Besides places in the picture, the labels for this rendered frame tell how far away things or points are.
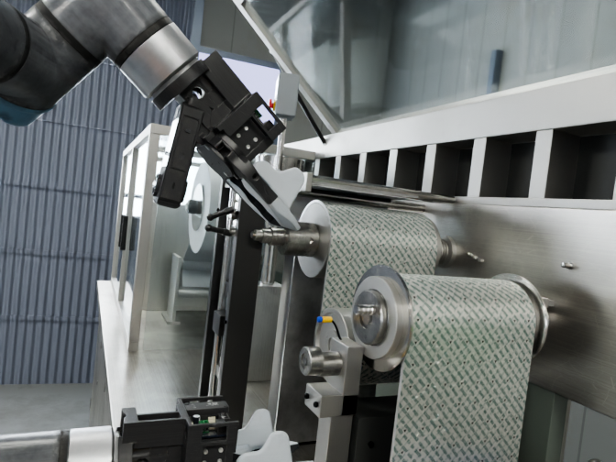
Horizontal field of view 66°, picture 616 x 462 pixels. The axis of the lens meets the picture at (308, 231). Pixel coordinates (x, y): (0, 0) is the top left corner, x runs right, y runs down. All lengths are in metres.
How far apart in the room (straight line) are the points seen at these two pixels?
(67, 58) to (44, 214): 3.18
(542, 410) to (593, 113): 0.49
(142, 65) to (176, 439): 0.38
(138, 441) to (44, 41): 0.39
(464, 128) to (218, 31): 3.03
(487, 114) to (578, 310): 0.42
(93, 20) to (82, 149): 3.15
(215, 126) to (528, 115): 0.62
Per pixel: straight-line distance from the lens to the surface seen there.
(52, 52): 0.53
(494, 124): 1.03
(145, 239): 1.53
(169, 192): 0.53
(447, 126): 1.13
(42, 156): 3.70
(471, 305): 0.71
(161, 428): 0.54
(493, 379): 0.77
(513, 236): 0.95
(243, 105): 0.53
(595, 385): 0.86
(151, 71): 0.52
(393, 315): 0.64
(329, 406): 0.70
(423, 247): 0.94
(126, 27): 0.53
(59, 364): 3.87
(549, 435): 0.93
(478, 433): 0.78
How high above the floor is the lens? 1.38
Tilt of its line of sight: 2 degrees down
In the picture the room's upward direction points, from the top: 7 degrees clockwise
